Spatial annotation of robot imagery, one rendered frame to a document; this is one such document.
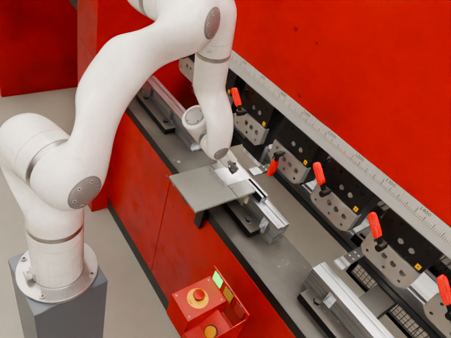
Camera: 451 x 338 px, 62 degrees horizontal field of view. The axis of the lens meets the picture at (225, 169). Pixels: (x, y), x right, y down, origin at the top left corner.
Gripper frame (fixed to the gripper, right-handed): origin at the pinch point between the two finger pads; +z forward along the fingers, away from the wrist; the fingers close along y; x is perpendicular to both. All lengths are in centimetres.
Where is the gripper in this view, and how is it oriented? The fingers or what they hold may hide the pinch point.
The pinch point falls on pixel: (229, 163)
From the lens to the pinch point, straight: 133.4
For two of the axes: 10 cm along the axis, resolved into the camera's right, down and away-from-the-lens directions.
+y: -5.6, -6.4, 5.3
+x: -7.6, 6.5, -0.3
